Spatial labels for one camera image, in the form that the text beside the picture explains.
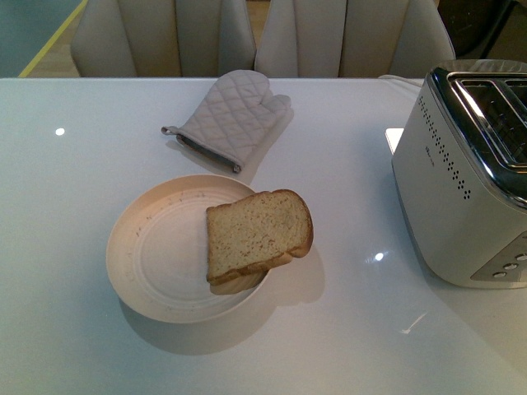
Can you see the cream round plate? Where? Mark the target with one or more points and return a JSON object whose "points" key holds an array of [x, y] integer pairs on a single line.
{"points": [[157, 252]]}

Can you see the beige quilted oven mitt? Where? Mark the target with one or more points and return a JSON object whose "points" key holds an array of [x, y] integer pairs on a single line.
{"points": [[233, 118]]}

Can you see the beige left dining chair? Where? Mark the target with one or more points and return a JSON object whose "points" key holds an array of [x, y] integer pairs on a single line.
{"points": [[163, 39]]}

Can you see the dark grey washing machine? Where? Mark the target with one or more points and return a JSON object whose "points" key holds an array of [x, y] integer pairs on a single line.
{"points": [[486, 29]]}

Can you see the bread slice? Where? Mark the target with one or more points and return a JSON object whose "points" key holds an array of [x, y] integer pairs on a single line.
{"points": [[257, 233], [240, 284]]}

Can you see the white chrome two-slot toaster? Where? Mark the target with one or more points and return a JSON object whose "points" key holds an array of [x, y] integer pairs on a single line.
{"points": [[460, 171]]}

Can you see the beige right dining chair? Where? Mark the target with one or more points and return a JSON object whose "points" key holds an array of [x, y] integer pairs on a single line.
{"points": [[352, 39]]}

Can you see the beige dining chair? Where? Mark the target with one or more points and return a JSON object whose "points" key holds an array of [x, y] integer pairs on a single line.
{"points": [[352, 39], [163, 39]]}

